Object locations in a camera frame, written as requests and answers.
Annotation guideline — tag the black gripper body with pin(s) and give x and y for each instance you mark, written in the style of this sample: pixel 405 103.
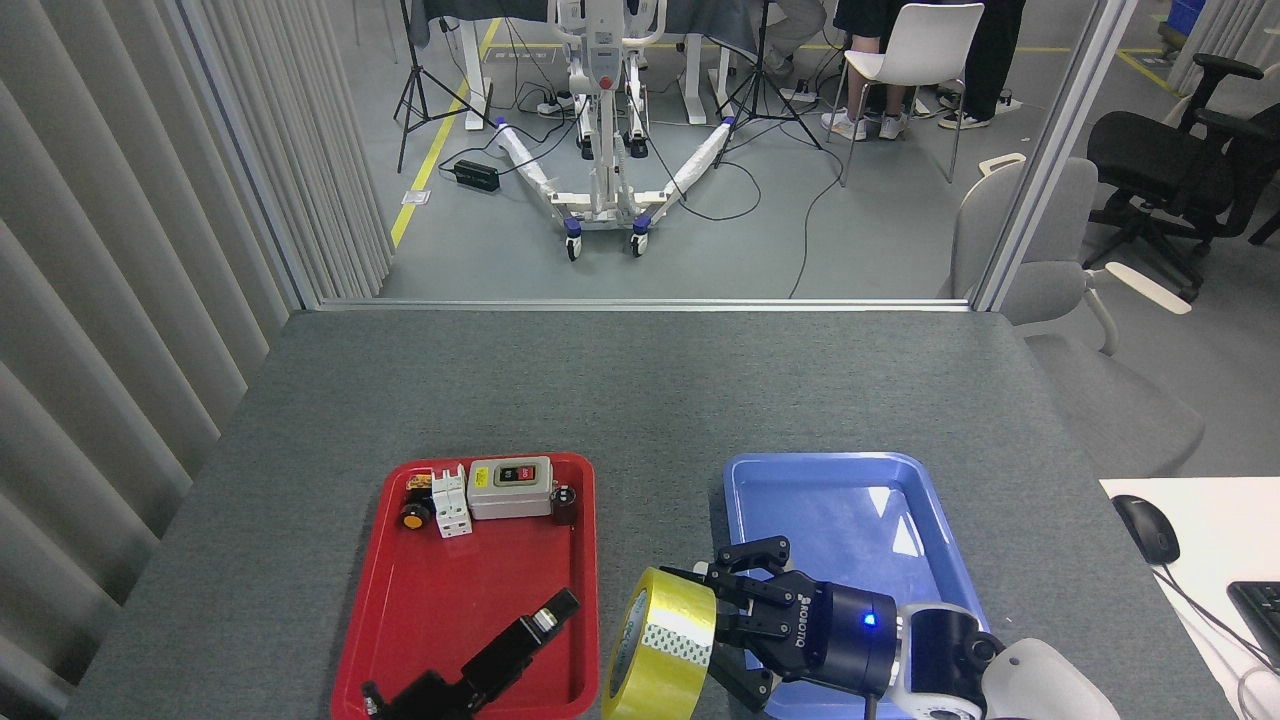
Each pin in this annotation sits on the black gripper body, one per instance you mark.
pixel 845 640
pixel 420 700

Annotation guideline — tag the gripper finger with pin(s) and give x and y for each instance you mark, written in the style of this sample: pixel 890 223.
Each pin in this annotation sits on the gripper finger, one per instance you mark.
pixel 505 655
pixel 775 590
pixel 765 650

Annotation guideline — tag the yellow tape roll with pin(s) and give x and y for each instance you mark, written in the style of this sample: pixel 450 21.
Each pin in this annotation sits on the yellow tape roll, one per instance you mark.
pixel 680 620

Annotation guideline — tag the red plastic tray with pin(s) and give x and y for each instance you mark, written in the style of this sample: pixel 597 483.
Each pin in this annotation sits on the red plastic tray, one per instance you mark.
pixel 450 580

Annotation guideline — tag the blue plastic tray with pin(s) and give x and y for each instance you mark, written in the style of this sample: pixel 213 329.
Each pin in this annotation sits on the blue plastic tray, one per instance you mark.
pixel 850 500

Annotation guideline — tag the white circuit breaker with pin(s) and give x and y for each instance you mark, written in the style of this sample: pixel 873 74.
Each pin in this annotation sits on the white circuit breaker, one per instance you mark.
pixel 452 505

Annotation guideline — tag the yellow push button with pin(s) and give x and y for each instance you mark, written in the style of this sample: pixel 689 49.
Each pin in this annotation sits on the yellow push button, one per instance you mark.
pixel 414 517

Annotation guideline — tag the black computer mouse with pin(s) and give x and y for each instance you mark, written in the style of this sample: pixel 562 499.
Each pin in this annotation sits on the black computer mouse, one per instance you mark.
pixel 1145 528

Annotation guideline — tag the white desk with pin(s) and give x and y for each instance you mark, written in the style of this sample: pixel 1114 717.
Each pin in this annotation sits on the white desk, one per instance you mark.
pixel 1220 530

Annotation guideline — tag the black keyboard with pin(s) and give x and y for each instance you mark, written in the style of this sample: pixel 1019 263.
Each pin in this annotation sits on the black keyboard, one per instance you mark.
pixel 1262 615

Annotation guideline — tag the grey office chair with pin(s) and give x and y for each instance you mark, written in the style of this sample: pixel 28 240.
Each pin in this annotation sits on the grey office chair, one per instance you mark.
pixel 1065 220

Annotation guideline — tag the black power adapter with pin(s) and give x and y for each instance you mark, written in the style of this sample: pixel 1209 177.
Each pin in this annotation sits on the black power adapter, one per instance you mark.
pixel 476 176

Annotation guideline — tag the white power strip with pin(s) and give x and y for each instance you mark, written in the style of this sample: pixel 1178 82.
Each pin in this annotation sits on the white power strip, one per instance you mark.
pixel 555 103

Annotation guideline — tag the black tripod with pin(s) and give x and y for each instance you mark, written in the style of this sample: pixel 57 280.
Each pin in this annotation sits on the black tripod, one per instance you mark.
pixel 762 50
pixel 410 70

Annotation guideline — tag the white wheeled stand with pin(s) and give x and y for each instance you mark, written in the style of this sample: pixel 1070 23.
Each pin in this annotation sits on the white wheeled stand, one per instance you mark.
pixel 605 50

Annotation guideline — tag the black office chair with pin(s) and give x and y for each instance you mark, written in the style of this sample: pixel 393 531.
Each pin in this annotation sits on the black office chair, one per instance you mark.
pixel 1150 160

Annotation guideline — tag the person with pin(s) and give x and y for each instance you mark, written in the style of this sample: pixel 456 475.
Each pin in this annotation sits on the person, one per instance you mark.
pixel 800 20
pixel 990 50
pixel 865 18

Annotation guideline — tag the white plastic chair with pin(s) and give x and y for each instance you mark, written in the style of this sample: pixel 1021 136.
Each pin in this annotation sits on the white plastic chair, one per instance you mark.
pixel 930 35

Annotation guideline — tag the blue crate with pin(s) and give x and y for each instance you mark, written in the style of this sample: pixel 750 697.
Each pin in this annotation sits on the blue crate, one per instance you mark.
pixel 1188 10

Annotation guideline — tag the grey push button switch box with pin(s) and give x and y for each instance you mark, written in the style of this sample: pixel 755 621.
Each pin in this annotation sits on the grey push button switch box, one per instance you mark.
pixel 508 495

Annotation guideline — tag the black knob switch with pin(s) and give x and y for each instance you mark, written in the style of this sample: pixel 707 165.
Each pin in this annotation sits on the black knob switch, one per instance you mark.
pixel 565 503

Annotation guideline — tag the silver frame rail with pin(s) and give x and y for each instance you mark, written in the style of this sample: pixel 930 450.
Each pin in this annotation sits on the silver frame rail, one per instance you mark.
pixel 640 304

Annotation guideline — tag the silver frame post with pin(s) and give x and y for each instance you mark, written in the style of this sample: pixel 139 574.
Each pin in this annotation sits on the silver frame post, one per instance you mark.
pixel 1058 140

